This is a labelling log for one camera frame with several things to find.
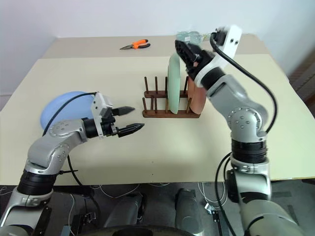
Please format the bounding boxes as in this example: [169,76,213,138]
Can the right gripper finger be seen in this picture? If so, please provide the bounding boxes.
[185,62,198,80]
[175,39,201,65]

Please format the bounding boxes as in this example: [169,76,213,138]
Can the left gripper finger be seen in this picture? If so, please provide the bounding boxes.
[113,106,136,117]
[117,122,145,138]

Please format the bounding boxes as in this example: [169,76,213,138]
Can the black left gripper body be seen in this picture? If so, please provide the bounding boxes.
[100,106,120,139]

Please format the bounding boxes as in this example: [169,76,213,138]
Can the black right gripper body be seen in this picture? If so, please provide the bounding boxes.
[188,44,216,81]

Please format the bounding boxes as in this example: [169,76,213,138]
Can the wooden dish rack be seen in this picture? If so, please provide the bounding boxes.
[142,76,201,119]

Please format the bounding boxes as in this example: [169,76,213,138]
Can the clear glass object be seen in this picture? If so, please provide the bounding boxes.
[175,30,213,45]

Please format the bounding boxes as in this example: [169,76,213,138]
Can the green plate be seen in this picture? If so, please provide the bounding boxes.
[167,53,184,115]

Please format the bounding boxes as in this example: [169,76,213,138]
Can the pink plate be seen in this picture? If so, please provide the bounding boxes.
[187,76,206,115]

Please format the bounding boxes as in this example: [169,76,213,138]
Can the blue plate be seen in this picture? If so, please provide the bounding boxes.
[39,90,97,130]

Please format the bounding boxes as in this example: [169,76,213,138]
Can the dark grey rounded shape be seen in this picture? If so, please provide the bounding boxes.
[103,191,146,230]
[174,188,206,233]

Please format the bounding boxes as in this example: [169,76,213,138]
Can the black box with clasp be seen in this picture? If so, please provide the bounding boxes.
[73,212,97,228]

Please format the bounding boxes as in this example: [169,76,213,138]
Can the small metal clip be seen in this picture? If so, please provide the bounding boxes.
[205,203,220,222]

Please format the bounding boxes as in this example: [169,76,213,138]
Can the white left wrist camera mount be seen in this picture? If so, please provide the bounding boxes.
[90,91,114,140]

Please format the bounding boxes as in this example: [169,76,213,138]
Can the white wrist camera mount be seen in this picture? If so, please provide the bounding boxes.
[90,91,114,140]
[195,24,243,87]

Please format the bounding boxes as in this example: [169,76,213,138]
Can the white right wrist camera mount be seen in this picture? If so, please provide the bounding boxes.
[195,24,243,87]

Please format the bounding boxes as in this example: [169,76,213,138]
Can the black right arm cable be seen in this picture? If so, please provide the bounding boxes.
[209,31,278,236]

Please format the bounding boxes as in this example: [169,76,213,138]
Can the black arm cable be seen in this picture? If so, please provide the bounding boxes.
[209,31,278,236]
[42,91,102,223]

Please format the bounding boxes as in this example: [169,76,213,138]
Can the orange handled pliers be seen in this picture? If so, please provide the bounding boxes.
[119,39,152,51]

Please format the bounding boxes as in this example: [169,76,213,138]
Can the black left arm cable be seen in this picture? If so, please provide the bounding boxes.
[42,91,102,223]

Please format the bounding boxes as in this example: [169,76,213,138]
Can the white floor cable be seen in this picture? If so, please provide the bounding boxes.
[90,182,140,199]
[196,181,228,205]

